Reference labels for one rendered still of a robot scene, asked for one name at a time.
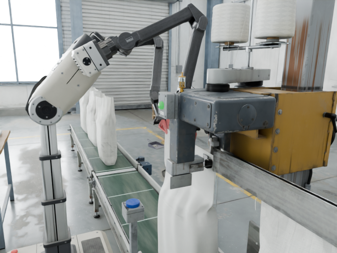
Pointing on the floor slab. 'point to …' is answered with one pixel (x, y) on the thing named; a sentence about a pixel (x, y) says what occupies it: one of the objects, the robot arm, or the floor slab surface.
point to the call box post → (133, 237)
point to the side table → (7, 182)
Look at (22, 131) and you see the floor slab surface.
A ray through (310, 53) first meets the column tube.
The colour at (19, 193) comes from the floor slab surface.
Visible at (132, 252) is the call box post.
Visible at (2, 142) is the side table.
